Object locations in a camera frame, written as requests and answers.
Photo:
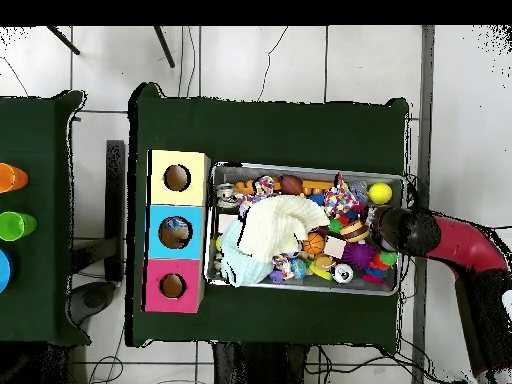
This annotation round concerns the wooden box with three holes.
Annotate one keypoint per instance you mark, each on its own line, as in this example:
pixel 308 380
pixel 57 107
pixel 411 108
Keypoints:
pixel 196 248

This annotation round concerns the dark green table cloth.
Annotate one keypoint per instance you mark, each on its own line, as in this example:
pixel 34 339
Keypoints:
pixel 260 132
pixel 40 280

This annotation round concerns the shallow silver mesh bin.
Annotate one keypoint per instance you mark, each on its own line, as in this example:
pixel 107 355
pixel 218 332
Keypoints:
pixel 232 176

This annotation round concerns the orange toy basketball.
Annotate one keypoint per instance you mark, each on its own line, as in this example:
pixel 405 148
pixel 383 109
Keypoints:
pixel 314 242

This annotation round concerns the green plastic cup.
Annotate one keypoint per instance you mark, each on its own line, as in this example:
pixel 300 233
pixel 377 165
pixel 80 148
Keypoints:
pixel 16 226

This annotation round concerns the black tripod leg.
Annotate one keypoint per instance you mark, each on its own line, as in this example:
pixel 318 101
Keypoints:
pixel 64 40
pixel 164 48

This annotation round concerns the cream waffle cloth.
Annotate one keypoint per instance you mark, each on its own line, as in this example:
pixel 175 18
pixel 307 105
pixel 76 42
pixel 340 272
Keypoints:
pixel 280 224

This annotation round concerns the grey round stand foot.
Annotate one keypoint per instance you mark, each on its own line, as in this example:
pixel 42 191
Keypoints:
pixel 94 298

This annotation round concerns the purple spiky ball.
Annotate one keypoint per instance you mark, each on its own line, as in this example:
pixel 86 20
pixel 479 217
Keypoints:
pixel 358 254

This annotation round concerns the crushed metal can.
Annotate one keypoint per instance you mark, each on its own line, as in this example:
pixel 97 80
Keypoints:
pixel 226 196

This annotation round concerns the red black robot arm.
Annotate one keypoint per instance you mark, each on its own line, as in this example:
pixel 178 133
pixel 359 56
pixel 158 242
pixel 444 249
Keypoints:
pixel 464 244

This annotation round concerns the brown toy football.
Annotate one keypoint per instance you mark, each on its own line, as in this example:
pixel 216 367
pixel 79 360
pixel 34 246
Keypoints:
pixel 291 184

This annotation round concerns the yellow ball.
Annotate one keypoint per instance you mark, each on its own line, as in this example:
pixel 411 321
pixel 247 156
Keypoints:
pixel 380 193

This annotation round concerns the orange plastic cup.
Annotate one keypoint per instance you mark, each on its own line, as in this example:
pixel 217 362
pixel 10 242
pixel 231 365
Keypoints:
pixel 12 178

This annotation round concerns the mint green waffle cloth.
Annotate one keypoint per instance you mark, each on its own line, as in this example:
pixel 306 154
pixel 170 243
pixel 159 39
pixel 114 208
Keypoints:
pixel 244 268

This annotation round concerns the blue plastic cup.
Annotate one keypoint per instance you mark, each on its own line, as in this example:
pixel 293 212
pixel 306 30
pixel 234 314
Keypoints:
pixel 4 272

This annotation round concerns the tan brown toy burger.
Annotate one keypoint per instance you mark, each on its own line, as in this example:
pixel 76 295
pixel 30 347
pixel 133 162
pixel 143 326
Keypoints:
pixel 354 231

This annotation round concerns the plain wooden cube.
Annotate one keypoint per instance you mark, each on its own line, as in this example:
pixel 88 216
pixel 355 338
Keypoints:
pixel 334 247

